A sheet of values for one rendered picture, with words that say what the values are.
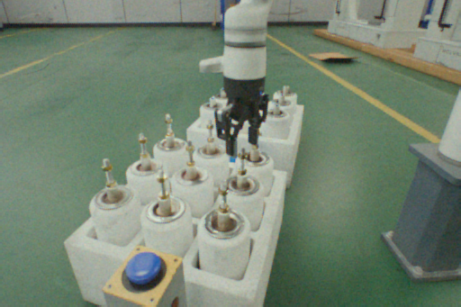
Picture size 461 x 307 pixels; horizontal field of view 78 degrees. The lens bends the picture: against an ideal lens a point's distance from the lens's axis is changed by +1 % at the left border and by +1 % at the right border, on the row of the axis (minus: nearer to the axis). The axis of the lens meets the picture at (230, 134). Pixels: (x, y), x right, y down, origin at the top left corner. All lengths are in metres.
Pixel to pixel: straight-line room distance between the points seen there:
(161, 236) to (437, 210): 0.59
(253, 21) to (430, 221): 0.59
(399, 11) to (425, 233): 3.18
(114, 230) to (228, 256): 0.23
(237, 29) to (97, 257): 0.49
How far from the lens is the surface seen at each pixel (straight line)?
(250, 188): 0.61
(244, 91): 0.48
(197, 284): 0.55
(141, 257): 0.40
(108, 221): 0.61
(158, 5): 6.84
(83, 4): 7.22
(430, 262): 0.87
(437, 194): 0.77
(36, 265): 0.94
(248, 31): 0.47
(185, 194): 0.63
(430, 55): 3.17
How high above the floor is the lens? 0.62
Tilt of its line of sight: 26 degrees down
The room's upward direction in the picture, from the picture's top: straight up
